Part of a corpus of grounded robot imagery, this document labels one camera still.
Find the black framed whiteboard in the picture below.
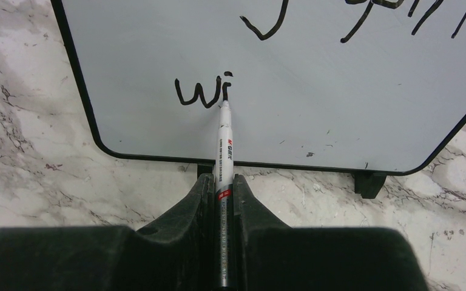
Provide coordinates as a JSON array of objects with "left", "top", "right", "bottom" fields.
[{"left": 52, "top": 1, "right": 466, "bottom": 175}]

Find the silver black whiteboard stand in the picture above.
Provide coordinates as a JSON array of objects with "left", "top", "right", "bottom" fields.
[{"left": 188, "top": 164, "right": 387, "bottom": 204}]

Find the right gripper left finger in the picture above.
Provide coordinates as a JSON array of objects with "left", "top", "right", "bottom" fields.
[{"left": 0, "top": 174, "right": 214, "bottom": 290}]

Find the black white marker pen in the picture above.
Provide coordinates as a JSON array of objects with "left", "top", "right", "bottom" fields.
[{"left": 212, "top": 101, "right": 237, "bottom": 290}]

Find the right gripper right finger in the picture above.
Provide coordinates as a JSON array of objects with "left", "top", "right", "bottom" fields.
[{"left": 233, "top": 175, "right": 428, "bottom": 290}]

